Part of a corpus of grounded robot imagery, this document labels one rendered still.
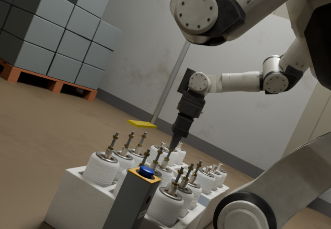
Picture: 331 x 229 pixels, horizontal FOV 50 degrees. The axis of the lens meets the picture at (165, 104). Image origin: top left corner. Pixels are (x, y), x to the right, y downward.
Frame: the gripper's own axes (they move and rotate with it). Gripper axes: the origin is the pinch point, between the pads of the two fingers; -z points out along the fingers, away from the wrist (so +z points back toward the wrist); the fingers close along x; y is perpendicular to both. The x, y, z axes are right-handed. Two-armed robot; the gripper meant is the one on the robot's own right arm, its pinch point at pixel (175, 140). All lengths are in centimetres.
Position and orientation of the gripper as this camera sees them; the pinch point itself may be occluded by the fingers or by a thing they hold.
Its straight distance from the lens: 131.2
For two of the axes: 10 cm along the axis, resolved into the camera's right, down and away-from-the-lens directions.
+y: 9.1, 4.0, 0.6
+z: 4.1, -9.1, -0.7
